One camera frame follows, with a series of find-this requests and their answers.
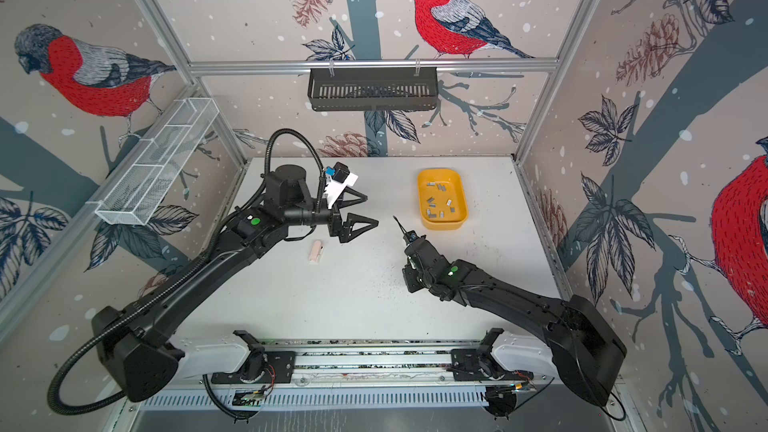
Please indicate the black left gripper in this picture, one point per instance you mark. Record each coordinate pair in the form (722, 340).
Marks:
(344, 229)

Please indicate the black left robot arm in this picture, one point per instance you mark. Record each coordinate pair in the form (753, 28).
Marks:
(134, 344)

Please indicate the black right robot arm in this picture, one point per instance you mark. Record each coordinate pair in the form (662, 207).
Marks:
(586, 352)

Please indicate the yellow plastic tray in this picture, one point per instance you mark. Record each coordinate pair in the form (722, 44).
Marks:
(427, 187)

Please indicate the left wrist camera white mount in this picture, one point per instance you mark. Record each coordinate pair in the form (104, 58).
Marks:
(338, 178)

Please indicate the black hanging wire basket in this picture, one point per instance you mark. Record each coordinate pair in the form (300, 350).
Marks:
(373, 89)

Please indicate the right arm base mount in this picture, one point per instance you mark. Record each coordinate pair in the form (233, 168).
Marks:
(478, 364)

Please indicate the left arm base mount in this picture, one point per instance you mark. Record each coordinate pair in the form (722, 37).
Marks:
(277, 366)

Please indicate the white wire mesh basket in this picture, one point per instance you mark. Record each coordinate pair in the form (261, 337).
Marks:
(141, 189)

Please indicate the aluminium cage frame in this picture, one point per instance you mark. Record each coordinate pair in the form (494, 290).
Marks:
(36, 173)

